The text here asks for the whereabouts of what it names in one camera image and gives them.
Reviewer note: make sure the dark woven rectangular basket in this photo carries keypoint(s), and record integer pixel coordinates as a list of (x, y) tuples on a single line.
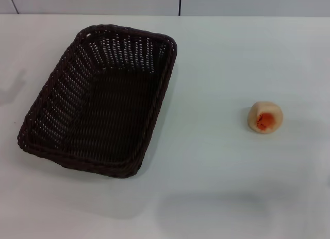
[(113, 115)]

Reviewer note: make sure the round bun with orange centre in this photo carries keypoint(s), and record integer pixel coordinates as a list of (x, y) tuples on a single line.
[(265, 118)]

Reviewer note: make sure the black vertical wall strip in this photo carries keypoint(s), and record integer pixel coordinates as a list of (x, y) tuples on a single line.
[(180, 3)]

